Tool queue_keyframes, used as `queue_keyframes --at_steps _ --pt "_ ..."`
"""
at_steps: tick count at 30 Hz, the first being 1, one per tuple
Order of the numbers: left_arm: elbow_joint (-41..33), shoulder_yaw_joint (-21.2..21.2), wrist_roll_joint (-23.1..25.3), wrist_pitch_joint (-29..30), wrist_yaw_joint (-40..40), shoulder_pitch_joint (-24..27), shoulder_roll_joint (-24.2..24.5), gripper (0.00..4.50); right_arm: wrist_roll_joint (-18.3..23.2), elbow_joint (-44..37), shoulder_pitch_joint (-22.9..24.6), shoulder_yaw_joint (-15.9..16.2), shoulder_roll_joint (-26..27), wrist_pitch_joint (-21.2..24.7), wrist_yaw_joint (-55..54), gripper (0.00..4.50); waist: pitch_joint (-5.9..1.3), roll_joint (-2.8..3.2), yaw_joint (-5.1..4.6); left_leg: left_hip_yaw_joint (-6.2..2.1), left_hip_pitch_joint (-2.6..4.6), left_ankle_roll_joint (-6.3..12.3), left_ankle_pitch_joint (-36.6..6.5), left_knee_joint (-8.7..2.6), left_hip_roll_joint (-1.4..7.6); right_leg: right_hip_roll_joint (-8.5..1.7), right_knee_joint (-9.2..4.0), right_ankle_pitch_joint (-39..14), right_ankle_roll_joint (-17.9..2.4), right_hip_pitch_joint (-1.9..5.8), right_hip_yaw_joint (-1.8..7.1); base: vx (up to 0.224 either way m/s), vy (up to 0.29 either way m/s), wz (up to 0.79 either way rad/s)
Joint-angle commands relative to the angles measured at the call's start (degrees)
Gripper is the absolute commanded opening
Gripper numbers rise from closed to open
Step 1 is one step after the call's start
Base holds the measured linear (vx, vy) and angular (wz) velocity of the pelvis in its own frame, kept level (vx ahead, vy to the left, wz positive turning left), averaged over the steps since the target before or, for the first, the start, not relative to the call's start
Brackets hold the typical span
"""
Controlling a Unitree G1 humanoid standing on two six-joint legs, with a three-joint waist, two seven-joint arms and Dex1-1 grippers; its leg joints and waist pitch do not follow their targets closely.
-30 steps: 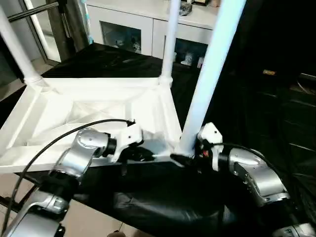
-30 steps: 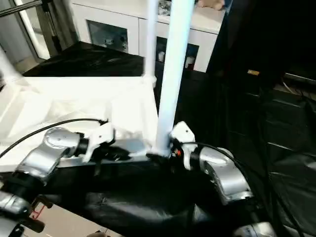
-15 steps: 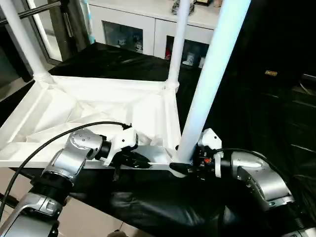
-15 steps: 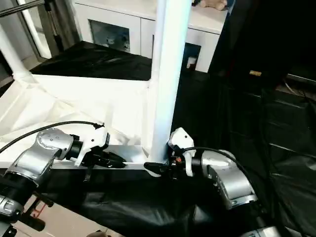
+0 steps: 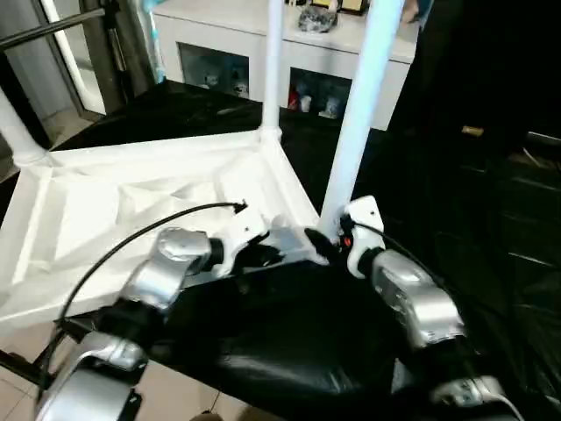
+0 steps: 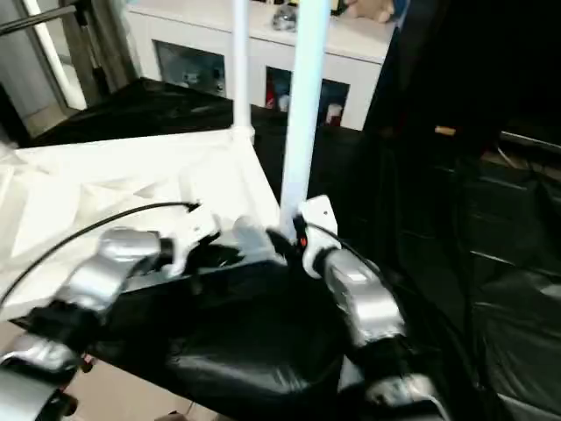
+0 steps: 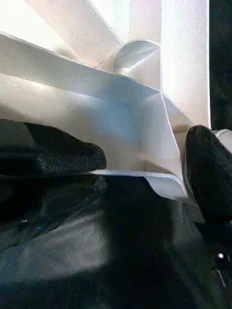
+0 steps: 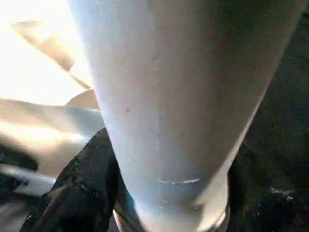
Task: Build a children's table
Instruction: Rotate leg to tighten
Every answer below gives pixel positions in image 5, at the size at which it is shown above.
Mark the white plastic table leg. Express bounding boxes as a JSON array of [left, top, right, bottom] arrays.
[[319, 0, 408, 239], [0, 88, 50, 169], [258, 0, 287, 146]]

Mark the white plastic table top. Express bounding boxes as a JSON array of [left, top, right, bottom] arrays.
[[0, 130, 332, 329]]

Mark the black work mat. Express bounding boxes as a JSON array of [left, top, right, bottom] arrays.
[[0, 81, 561, 421]]

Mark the white glass-door cabinet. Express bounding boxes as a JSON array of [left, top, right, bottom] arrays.
[[153, 0, 418, 132]]

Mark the grey crumpled bundle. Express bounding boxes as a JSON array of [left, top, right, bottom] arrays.
[[298, 5, 339, 34]]

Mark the light blue plastic strip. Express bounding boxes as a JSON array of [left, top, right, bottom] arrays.
[[143, 0, 169, 85]]

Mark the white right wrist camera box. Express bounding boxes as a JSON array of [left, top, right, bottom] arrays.
[[338, 196, 387, 282]]

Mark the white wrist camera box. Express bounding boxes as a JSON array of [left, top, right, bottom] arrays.
[[210, 203, 272, 278], [338, 196, 387, 282]]

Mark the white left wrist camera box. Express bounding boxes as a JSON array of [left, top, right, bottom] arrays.
[[210, 203, 272, 278]]

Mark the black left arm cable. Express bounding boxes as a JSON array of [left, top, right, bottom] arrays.
[[39, 201, 252, 387]]

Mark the black metal table frame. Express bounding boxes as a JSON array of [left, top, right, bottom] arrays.
[[0, 349, 55, 391]]

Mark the grey metal rack frame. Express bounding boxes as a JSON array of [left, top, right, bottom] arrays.
[[0, 0, 152, 150]]

